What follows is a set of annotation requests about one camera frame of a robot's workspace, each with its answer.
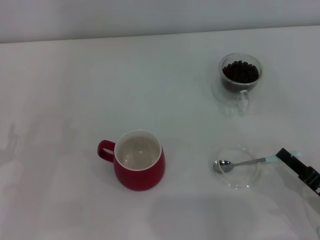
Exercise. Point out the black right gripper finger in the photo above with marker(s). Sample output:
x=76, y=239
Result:
x=297, y=166

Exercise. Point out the clear glass saucer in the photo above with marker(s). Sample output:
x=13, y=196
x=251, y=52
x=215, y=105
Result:
x=240, y=181

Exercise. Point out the red ceramic mug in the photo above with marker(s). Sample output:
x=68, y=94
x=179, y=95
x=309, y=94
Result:
x=140, y=177

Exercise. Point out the coffee beans heap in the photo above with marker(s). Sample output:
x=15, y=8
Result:
x=240, y=72

